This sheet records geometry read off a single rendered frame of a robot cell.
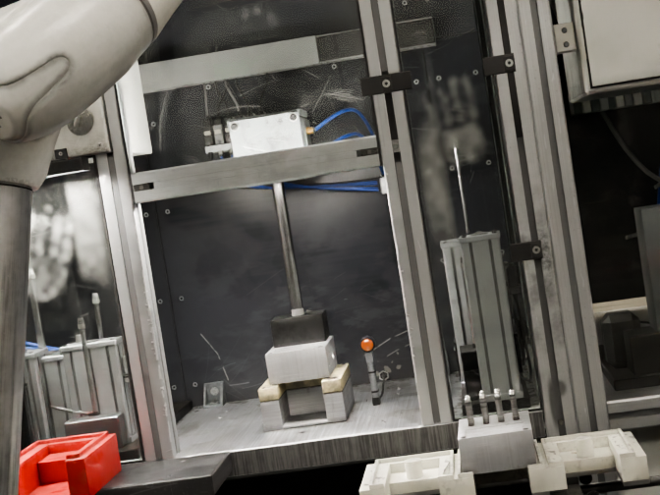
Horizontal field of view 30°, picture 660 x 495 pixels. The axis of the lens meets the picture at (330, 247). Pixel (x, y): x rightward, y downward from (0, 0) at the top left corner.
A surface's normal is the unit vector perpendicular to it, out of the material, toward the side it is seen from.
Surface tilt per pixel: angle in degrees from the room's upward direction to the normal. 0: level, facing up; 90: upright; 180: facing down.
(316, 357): 90
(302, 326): 90
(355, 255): 90
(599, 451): 0
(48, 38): 75
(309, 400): 90
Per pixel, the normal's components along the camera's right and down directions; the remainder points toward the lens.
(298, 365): -0.11, 0.07
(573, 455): -0.15, -0.99
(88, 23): 0.48, -0.18
